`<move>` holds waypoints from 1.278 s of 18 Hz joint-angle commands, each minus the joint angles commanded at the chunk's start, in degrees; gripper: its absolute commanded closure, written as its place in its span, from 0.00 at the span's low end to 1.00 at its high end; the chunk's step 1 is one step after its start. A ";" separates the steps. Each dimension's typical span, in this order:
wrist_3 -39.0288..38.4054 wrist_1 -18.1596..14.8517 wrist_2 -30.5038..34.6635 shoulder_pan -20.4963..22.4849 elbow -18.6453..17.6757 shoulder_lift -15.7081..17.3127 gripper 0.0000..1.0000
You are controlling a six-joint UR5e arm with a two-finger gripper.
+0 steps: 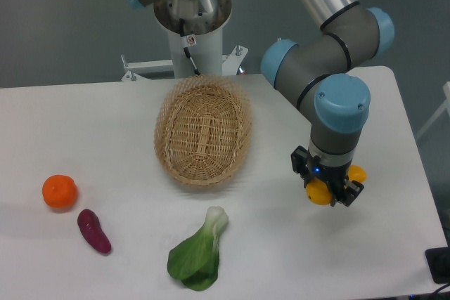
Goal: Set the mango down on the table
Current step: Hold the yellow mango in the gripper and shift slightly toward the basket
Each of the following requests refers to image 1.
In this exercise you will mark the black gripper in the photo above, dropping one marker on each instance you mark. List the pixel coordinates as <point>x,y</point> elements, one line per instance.
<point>335,176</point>

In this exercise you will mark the yellow orange mango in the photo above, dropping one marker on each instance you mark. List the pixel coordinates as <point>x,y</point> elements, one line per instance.
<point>318,193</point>

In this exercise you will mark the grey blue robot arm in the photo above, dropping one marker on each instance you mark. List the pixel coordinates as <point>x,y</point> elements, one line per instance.
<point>315,78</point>

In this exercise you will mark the oval wicker basket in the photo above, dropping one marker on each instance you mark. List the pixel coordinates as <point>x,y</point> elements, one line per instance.
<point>203,130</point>

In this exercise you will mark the black device at edge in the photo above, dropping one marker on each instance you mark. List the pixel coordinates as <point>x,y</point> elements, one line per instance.
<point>438,263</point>

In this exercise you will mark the green bok choy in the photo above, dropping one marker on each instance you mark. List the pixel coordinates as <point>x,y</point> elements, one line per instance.
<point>195,261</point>

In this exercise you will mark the purple sweet potato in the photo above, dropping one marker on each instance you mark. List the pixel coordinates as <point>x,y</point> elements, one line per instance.
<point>91,230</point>

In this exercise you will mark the orange persimmon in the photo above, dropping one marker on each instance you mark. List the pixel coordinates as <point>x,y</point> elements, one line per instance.
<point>59,191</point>

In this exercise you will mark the white frame right edge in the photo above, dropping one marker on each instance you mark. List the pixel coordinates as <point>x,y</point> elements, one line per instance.
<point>444,107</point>

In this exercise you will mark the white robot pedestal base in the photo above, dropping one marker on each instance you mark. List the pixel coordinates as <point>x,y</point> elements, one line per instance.
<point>195,34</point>

